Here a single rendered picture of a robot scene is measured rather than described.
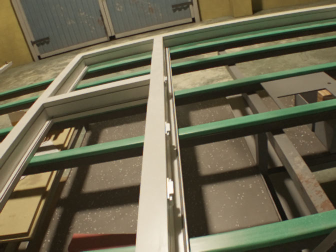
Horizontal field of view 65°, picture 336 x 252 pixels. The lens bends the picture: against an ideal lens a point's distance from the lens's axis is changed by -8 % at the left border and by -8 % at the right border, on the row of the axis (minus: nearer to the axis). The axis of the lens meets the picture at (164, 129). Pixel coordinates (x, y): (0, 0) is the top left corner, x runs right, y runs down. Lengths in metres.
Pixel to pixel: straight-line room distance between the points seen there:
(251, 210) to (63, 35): 6.45
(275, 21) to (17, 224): 1.42
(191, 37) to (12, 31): 6.38
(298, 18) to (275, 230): 1.25
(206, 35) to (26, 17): 6.09
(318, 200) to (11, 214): 0.94
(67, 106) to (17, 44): 6.61
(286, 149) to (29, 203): 0.86
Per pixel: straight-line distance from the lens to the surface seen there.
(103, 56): 1.48
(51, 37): 7.09
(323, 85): 0.92
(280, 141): 0.71
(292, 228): 0.48
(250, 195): 0.90
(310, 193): 0.59
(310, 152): 1.07
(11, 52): 7.69
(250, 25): 1.48
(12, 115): 1.60
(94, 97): 0.94
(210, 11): 6.69
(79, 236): 0.88
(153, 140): 0.57
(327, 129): 1.06
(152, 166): 0.51
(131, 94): 0.92
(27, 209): 1.08
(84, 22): 6.79
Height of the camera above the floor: 1.24
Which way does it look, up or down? 30 degrees down
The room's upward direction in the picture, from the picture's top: 14 degrees counter-clockwise
